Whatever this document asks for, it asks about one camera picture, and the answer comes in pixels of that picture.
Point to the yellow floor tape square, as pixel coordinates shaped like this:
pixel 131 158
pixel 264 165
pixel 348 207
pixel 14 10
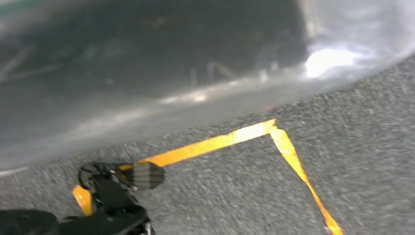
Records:
pixel 285 146

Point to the black robot left leg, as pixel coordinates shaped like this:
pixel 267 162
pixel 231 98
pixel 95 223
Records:
pixel 110 201

